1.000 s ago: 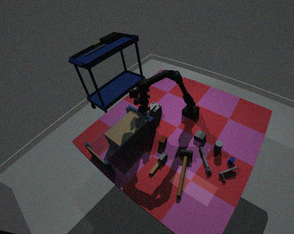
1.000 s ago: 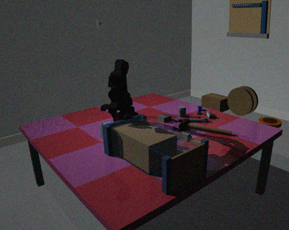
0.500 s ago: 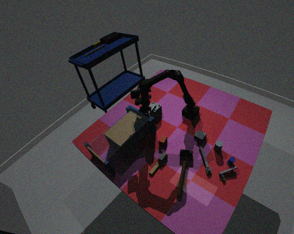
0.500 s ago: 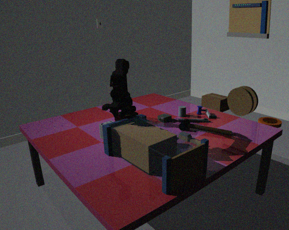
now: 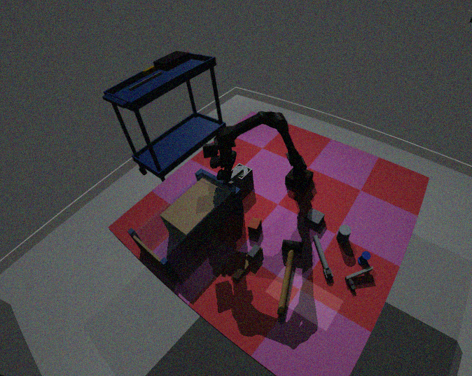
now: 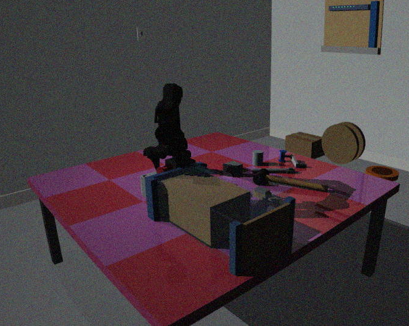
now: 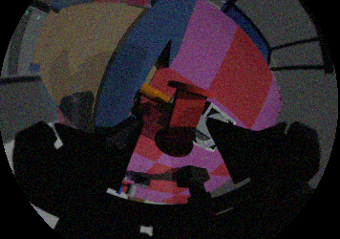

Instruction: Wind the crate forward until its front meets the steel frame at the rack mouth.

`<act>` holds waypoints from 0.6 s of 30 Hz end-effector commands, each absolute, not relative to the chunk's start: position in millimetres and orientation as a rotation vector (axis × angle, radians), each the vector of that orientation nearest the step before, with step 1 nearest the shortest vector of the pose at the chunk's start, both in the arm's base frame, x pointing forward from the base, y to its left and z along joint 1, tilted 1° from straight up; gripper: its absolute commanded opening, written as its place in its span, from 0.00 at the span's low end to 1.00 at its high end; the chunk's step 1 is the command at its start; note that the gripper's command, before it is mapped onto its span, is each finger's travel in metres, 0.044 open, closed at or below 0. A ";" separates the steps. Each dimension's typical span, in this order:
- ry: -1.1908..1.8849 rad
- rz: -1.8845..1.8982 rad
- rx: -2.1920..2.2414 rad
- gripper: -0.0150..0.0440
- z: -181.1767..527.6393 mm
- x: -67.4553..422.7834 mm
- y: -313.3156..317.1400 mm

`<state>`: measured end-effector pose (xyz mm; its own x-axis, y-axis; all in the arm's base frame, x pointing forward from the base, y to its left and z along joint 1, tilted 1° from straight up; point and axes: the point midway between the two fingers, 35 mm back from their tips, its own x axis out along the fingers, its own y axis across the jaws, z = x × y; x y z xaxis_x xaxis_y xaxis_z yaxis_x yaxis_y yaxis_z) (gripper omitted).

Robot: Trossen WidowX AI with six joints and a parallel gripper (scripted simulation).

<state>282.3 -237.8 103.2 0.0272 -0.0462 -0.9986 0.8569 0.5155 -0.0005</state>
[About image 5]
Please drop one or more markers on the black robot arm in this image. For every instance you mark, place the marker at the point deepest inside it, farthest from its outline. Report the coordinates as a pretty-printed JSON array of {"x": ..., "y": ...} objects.
[{"x": 225, "y": 140}]

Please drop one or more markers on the black-headed mallet with wooden handle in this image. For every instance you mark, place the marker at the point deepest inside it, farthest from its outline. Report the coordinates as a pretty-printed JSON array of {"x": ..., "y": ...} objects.
[{"x": 292, "y": 247}]

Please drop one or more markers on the grey cylinder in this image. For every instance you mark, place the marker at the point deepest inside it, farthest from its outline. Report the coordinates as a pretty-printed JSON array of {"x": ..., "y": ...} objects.
[{"x": 343, "y": 233}]

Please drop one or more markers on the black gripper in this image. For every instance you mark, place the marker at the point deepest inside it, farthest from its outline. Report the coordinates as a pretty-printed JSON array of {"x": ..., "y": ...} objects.
[{"x": 225, "y": 175}]

